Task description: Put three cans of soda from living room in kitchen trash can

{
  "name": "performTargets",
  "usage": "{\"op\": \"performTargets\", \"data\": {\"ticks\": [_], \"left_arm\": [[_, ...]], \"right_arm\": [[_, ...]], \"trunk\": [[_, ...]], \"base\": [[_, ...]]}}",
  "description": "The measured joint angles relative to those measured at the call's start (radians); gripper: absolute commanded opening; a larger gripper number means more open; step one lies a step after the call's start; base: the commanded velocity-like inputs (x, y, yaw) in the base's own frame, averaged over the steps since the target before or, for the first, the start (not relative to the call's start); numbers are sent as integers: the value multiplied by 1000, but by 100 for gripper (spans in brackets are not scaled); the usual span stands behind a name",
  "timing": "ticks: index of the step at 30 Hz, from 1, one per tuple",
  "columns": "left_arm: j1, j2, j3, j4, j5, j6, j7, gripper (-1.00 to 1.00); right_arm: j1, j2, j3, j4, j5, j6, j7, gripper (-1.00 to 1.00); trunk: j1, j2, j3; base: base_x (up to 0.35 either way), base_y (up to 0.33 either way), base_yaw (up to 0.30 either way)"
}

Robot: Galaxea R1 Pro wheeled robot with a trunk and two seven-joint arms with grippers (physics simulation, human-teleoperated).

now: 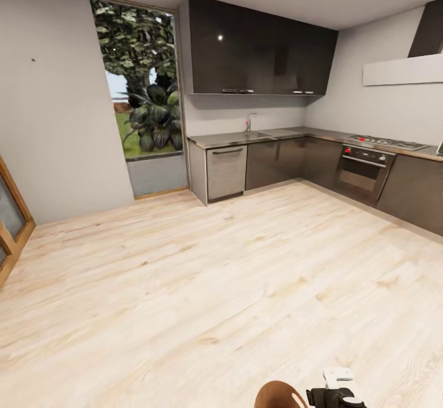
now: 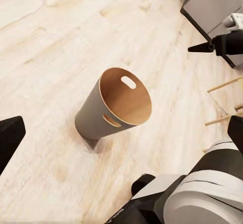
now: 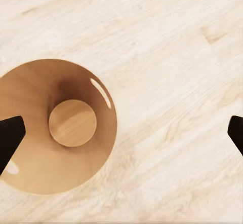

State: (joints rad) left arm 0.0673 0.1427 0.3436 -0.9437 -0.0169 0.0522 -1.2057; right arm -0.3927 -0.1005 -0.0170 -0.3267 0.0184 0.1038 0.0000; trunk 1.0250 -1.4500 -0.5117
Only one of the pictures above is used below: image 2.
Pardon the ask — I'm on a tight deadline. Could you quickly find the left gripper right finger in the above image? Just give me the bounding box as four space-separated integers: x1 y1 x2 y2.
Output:
227 115 243 155

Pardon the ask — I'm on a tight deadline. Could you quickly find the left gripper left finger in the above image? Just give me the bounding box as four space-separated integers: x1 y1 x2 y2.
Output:
0 116 26 175

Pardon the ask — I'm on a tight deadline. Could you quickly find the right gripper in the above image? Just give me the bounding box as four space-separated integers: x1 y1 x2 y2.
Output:
188 30 243 56

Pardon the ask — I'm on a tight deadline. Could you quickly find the trash can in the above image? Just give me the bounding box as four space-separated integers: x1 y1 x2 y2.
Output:
75 67 152 141

